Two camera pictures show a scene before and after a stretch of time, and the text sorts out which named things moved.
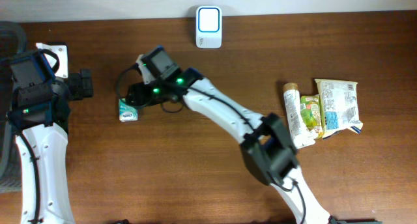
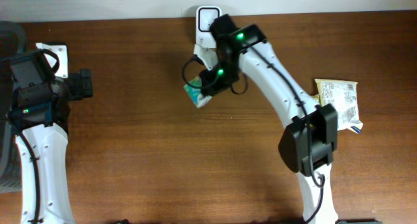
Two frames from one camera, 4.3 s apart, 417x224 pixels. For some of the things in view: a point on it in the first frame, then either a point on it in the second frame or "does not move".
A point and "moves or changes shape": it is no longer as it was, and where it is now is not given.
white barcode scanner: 208,27 does not move
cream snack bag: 339,106 does not move
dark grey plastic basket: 13,41 does not move
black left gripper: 82,83 does not move
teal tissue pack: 126,112 moves or changes shape
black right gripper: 139,92 to 209,82
